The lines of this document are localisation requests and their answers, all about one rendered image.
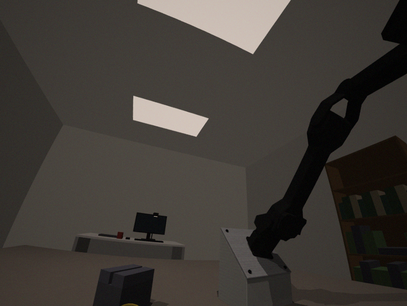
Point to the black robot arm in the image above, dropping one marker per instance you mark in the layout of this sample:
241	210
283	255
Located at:
327	132

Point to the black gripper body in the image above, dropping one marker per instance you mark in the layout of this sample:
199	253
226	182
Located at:
395	22

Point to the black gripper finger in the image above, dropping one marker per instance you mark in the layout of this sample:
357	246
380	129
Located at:
402	33

